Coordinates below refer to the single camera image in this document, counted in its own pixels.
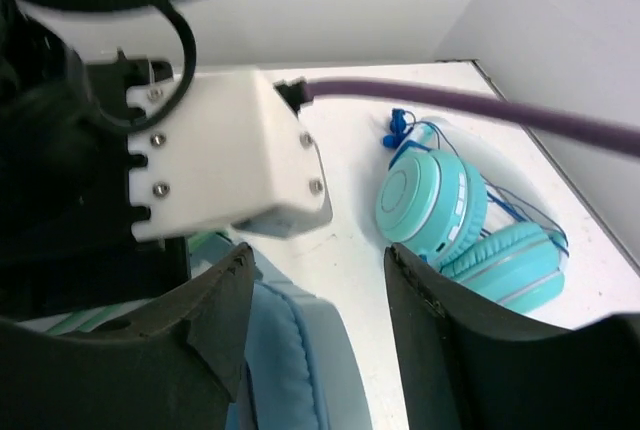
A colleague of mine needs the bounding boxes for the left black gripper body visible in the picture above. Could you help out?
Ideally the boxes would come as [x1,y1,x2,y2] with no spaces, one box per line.
[0,0,306,321]

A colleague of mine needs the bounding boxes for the light blue headphones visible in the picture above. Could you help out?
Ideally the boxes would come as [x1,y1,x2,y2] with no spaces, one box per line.
[44,232,376,430]

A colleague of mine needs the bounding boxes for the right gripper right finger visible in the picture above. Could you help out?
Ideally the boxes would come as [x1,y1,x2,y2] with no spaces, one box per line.
[384,244,639,429]

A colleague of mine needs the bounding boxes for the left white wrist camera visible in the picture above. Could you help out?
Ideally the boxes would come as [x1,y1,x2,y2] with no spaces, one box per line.
[127,68,333,242]

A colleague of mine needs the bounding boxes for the teal headphones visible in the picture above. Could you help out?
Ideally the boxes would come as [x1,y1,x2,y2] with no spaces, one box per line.
[375,108,569,313]

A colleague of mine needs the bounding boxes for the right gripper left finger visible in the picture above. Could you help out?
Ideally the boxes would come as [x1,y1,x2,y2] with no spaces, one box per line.
[1,244,255,429]

